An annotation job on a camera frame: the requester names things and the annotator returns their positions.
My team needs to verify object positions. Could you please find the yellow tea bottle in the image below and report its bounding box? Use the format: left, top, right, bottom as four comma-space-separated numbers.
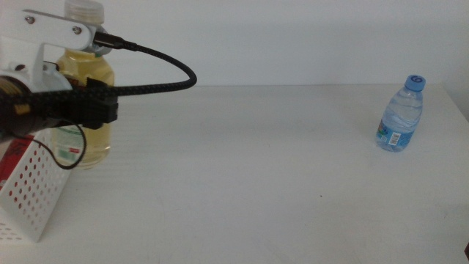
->
50, 0, 116, 170

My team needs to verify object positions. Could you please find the red soda can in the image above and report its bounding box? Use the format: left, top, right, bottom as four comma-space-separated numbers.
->
0, 134, 36, 191

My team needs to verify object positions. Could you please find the small blue-capped water bottle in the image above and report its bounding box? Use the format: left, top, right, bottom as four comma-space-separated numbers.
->
374, 74, 426, 153

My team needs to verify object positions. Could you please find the white perforated plastic basket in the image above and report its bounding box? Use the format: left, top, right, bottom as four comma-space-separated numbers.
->
0, 128, 73, 243

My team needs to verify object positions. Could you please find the thin black wire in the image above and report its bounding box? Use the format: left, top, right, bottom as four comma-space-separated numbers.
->
32, 120, 88, 171

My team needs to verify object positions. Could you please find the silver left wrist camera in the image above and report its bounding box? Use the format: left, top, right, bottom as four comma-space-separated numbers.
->
87, 24, 110, 57

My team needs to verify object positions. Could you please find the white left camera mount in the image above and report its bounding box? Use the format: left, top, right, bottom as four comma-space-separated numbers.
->
0, 8, 97, 93

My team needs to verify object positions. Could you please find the black braided camera cable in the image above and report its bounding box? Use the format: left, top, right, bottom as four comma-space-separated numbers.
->
0, 32, 198, 111

